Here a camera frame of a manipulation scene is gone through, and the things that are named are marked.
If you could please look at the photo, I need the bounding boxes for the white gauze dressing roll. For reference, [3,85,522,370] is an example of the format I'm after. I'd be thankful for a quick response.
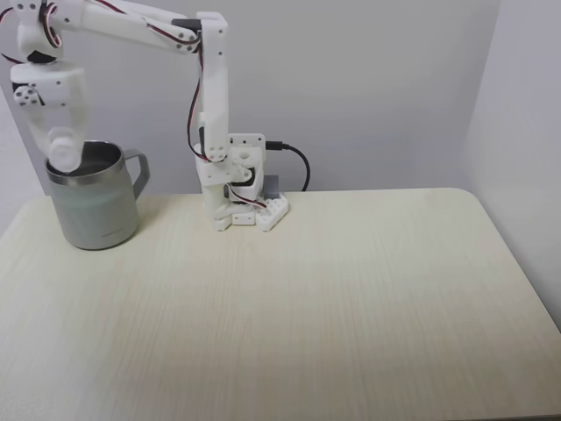
[46,125,82,173]

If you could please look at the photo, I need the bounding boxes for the green steel mug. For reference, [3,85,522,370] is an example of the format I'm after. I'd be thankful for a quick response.
[45,139,151,252]

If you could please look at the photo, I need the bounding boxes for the black usb cable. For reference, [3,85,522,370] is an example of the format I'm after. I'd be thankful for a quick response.
[265,139,312,193]

